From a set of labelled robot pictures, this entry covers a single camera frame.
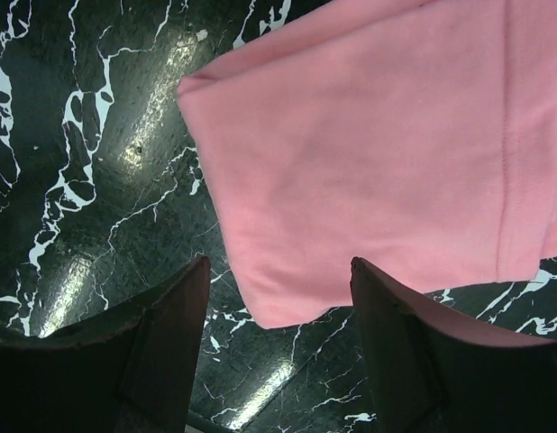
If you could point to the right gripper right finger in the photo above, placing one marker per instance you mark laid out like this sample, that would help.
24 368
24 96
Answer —
434 369

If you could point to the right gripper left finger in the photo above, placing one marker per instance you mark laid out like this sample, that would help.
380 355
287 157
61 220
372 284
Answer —
141 354

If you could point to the light pink t shirt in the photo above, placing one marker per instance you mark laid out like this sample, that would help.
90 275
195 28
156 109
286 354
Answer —
418 135

